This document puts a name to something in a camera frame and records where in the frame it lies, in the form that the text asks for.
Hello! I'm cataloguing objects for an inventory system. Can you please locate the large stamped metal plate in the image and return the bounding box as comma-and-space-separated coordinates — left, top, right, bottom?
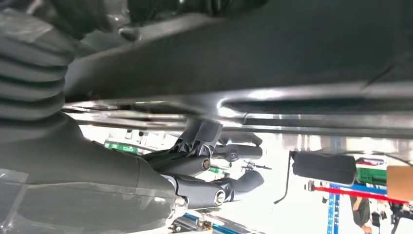
63, 80, 413, 140

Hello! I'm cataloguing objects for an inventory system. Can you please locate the red barrier belt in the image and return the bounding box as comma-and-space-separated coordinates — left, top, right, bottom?
308, 185, 409, 205

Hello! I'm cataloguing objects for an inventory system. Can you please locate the person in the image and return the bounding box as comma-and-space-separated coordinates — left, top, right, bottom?
350, 195, 372, 234

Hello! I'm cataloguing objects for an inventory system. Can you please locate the green plastic crate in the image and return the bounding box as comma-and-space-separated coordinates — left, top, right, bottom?
356, 166, 388, 187

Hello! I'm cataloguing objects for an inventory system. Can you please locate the brown cardboard box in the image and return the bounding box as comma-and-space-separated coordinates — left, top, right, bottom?
386, 165, 413, 202

